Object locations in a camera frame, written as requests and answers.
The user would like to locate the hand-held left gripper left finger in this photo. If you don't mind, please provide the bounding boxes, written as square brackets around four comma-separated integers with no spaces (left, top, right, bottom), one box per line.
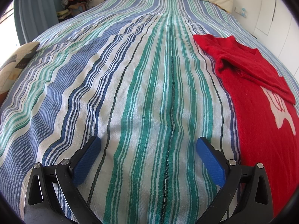
[27,135,102,224]

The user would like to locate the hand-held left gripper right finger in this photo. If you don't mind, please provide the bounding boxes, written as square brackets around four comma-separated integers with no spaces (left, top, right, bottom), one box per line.
[196,137,274,224]

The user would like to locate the red sweater with white dog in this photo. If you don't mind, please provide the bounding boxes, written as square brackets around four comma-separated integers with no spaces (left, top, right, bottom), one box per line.
[193,35,299,218]

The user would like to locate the pile of clothes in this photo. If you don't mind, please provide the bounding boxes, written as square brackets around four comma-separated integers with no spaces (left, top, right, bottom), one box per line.
[57,0,94,22]

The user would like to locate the striped blue green bedspread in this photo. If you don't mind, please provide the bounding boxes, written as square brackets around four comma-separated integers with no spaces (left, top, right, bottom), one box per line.
[0,0,296,224]

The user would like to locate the patterned geometric pillow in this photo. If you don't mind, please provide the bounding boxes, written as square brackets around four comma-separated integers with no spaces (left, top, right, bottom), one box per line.
[0,41,41,94]

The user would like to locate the white cabinet doors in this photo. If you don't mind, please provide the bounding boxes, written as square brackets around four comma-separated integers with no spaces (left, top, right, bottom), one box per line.
[253,0,299,70]

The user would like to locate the blue curtain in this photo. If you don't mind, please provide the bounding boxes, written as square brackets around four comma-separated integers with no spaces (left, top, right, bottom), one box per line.
[13,0,77,43]

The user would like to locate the wall socket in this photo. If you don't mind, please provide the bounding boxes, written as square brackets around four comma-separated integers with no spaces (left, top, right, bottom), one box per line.
[235,7,248,18]

